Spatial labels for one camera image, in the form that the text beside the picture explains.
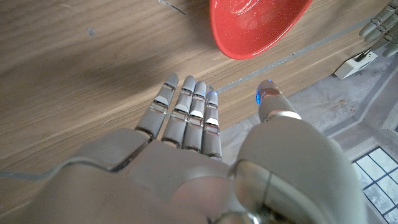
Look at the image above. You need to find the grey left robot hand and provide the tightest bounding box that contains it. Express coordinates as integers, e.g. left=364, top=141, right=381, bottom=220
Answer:
left=358, top=0, right=398, bottom=58

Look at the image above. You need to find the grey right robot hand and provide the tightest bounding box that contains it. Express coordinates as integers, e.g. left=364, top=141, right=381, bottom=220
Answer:
left=0, top=73, right=369, bottom=224

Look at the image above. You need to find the red bowl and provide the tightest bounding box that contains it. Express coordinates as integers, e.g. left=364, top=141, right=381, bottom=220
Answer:
left=208, top=0, right=314, bottom=60

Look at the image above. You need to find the white power strip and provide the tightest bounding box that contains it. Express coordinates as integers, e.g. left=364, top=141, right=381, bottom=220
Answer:
left=334, top=49, right=379, bottom=80

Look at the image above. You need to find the printed window backdrop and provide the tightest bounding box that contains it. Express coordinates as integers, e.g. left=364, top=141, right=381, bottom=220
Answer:
left=217, top=46, right=398, bottom=224

